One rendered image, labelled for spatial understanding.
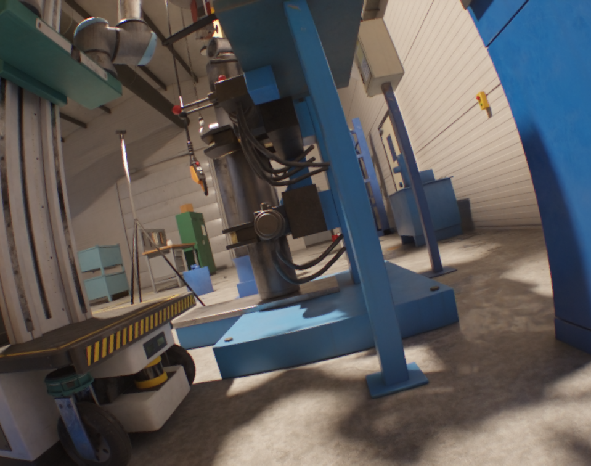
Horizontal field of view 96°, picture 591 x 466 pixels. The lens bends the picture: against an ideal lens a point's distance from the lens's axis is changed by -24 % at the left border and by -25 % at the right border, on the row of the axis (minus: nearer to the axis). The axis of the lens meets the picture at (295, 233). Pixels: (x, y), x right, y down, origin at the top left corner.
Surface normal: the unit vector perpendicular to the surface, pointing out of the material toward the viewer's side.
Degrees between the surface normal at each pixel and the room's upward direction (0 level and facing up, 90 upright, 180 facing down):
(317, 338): 90
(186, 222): 90
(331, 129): 90
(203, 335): 90
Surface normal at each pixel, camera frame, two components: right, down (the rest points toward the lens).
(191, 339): -0.07, 0.00
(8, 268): 0.97, -0.25
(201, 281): 0.62, -0.17
